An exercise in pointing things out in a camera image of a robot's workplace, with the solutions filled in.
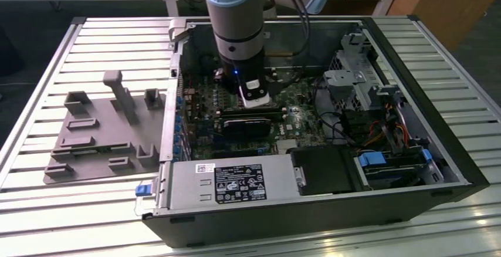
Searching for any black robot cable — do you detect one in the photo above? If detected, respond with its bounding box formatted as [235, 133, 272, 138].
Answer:
[280, 0, 311, 56]

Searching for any silver chipset heat sink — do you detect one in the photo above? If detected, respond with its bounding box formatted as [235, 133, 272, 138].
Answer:
[276, 139, 299, 152]

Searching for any wooden cabinet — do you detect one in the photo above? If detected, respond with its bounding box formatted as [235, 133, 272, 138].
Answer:
[391, 0, 501, 52]

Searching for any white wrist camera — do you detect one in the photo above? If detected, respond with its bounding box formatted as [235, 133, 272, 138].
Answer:
[239, 78, 272, 109]

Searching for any green motherboard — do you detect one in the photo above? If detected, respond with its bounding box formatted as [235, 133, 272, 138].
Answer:
[178, 66, 328, 163]

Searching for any green RAM stick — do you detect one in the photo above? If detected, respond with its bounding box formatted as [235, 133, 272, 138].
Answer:
[66, 147, 114, 154]

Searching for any black RAM slot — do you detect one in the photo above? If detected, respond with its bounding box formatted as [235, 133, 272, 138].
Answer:
[219, 112, 286, 121]
[222, 107, 284, 114]

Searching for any grey metal drive cage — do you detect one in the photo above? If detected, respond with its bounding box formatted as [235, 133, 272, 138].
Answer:
[323, 33, 392, 111]

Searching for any black graphics card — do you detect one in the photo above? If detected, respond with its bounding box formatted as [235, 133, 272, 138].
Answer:
[223, 117, 274, 140]

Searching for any coloured wire bundle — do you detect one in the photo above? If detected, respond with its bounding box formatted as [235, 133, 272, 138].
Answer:
[362, 120, 412, 149]

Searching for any hard disk in blue carrier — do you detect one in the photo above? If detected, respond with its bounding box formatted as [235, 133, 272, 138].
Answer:
[355, 147, 436, 190]

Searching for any grey parts rack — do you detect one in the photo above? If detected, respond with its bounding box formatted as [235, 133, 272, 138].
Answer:
[42, 69, 170, 185]

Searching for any black drive bay box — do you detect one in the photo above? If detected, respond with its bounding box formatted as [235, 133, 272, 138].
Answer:
[288, 145, 371, 196]

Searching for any grey power supply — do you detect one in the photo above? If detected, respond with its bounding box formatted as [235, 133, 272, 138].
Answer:
[155, 154, 302, 211]

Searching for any black open PC case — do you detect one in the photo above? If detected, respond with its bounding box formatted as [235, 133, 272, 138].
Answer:
[140, 15, 493, 249]

